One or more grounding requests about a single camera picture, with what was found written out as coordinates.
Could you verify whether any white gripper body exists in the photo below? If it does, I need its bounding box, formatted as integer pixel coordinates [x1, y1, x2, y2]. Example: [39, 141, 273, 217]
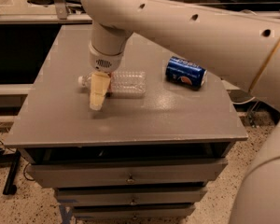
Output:
[89, 43, 123, 73]

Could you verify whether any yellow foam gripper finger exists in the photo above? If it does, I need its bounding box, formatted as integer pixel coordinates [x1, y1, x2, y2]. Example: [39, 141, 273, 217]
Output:
[90, 71, 111, 111]

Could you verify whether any clear plastic water bottle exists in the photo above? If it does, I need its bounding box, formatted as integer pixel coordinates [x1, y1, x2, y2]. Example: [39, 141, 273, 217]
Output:
[77, 71, 146, 97]

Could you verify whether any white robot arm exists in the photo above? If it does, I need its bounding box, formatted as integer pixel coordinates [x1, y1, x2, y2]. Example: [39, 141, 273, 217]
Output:
[81, 0, 280, 224]

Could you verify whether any blue Pepsi can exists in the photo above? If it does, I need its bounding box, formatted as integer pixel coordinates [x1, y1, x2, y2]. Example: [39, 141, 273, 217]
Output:
[165, 56, 207, 89]

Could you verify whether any grey drawer cabinet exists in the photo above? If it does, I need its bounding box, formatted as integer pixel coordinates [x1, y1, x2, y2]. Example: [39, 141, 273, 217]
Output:
[4, 22, 248, 224]

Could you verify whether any top grey drawer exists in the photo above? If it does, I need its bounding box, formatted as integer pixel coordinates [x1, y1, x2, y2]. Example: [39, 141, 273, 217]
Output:
[27, 158, 228, 188]

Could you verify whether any grey drawer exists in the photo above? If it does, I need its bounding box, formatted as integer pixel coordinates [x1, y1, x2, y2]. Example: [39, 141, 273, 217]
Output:
[27, 158, 228, 188]
[55, 186, 207, 206]
[73, 203, 195, 219]

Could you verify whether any black stand leg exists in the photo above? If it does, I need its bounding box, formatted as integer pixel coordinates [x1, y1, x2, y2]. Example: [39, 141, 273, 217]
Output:
[3, 151, 21, 195]

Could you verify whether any middle grey drawer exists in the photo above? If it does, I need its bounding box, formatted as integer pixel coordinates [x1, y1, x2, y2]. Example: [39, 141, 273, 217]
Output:
[55, 186, 207, 206]

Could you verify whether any bottom grey drawer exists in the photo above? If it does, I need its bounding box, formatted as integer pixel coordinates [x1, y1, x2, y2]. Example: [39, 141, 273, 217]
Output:
[73, 203, 195, 219]

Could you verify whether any white cable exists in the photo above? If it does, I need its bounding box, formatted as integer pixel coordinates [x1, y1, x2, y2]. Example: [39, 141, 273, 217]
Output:
[231, 97, 255, 105]

